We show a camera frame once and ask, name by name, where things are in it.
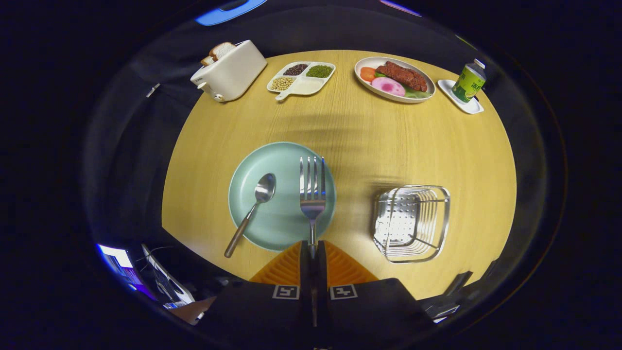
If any white oval plate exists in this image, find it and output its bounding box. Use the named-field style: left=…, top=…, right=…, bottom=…
left=354, top=56, right=436, bottom=104

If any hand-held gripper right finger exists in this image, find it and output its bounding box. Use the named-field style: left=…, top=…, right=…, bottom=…
left=314, top=240, right=435, bottom=343

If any pink radish slice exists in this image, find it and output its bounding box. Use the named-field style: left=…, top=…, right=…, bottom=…
left=371, top=76, right=406, bottom=97

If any silver fork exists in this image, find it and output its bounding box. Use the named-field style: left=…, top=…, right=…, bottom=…
left=299, top=156, right=327, bottom=261

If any white divided snack tray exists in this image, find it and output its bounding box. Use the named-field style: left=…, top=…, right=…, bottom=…
left=266, top=61, right=336, bottom=102

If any white toaster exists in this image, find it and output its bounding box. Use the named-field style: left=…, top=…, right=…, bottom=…
left=190, top=39, right=268, bottom=103

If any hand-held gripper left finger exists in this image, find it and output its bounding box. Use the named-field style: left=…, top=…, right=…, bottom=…
left=202, top=241, right=314, bottom=343

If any lit monitor screen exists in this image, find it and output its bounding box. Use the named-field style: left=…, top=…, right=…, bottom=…
left=96, top=243, right=156, bottom=302

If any metal wire basket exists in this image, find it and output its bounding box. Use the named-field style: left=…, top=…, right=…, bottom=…
left=373, top=184, right=451, bottom=264

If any small white saucer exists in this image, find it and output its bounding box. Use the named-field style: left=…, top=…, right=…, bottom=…
left=437, top=79, right=484, bottom=115

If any green drink bottle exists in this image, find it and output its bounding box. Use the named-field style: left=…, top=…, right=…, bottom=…
left=451, top=58, right=487, bottom=104

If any pale green round plate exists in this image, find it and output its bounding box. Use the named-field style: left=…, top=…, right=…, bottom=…
left=228, top=141, right=337, bottom=252

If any silver spoon with wooden handle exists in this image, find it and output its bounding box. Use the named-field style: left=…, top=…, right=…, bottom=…
left=224, top=173, right=276, bottom=259

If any brown steak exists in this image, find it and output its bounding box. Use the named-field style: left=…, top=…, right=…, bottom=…
left=375, top=61, right=429, bottom=93

